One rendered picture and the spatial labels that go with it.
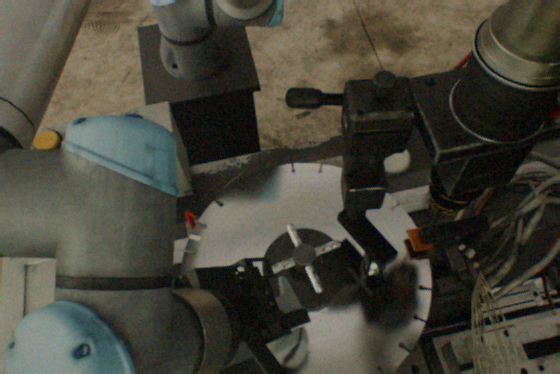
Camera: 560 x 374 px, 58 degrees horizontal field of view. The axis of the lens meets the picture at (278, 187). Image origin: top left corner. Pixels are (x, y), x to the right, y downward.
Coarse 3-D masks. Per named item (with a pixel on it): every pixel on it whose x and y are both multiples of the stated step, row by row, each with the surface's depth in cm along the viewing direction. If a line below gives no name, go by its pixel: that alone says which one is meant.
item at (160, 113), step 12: (132, 108) 87; (144, 108) 87; (156, 108) 87; (168, 108) 87; (156, 120) 86; (168, 120) 86; (60, 132) 85; (180, 144) 93; (180, 156) 89; (180, 168) 87; (180, 180) 91; (180, 192) 94; (192, 192) 95
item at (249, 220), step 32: (224, 192) 72; (256, 192) 72; (288, 192) 72; (320, 192) 72; (224, 224) 70; (256, 224) 70; (320, 224) 69; (384, 224) 69; (192, 256) 68; (224, 256) 68; (256, 256) 67; (352, 256) 67; (416, 256) 66; (352, 288) 65; (384, 288) 64; (416, 288) 64; (320, 320) 63; (352, 320) 63; (384, 320) 62; (416, 320) 62; (288, 352) 61; (320, 352) 61; (352, 352) 61; (384, 352) 61
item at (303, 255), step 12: (288, 228) 64; (300, 240) 63; (336, 240) 63; (300, 252) 62; (312, 252) 62; (324, 252) 62; (276, 264) 62; (288, 264) 61; (300, 264) 61; (312, 264) 61; (312, 276) 60
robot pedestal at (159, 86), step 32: (160, 32) 117; (224, 32) 116; (160, 64) 112; (160, 96) 108; (192, 96) 107; (224, 96) 108; (192, 128) 118; (224, 128) 121; (256, 128) 124; (192, 160) 129
